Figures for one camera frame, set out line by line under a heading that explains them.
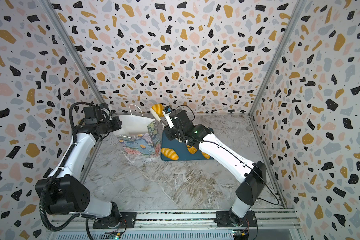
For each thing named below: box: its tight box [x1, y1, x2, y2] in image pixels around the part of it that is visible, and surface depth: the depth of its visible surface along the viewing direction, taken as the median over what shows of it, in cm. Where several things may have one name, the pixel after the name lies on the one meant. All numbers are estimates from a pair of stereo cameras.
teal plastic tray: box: [161, 130, 211, 161], surface depth 99 cm
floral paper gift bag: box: [113, 104, 162, 156], surface depth 88 cm
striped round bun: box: [151, 103, 165, 117], surface depth 77 cm
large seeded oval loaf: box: [186, 144, 198, 155], surface depth 99 cm
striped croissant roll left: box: [161, 148, 179, 161], surface depth 97 cm
